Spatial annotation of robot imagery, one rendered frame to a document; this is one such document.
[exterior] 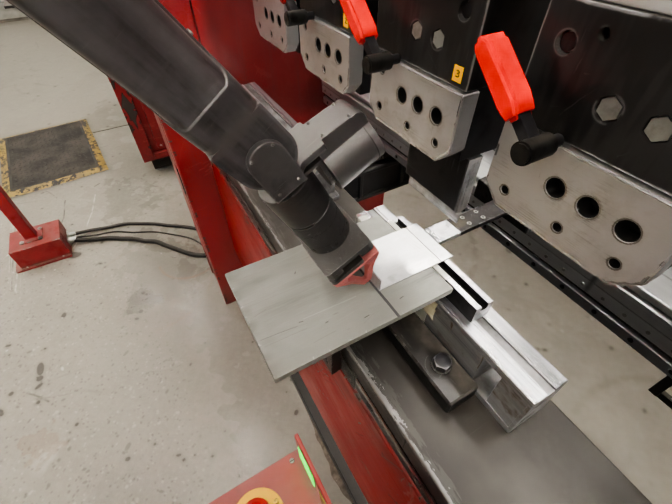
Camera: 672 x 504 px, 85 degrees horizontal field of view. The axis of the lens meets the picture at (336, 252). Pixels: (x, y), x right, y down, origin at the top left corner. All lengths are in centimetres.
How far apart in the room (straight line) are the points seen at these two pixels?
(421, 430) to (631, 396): 140
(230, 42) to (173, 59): 94
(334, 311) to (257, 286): 11
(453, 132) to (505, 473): 41
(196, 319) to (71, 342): 51
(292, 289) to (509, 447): 35
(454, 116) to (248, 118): 20
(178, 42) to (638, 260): 34
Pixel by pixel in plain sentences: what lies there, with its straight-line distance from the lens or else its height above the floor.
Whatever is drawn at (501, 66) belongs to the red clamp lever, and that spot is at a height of 130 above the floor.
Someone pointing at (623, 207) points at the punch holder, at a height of 124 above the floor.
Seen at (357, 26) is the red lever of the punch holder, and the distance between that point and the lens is 44.
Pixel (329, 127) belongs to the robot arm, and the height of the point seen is 123.
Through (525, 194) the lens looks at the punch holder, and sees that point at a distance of 36.
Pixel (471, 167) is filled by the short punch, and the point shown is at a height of 116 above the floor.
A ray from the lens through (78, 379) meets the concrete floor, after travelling 185.
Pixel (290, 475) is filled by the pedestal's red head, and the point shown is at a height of 78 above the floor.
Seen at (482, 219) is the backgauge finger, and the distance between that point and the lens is 64.
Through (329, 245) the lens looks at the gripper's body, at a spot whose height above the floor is 110.
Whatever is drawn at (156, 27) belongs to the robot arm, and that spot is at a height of 133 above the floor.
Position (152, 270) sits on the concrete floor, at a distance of 208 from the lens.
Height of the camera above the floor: 139
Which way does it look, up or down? 46 degrees down
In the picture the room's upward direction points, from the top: straight up
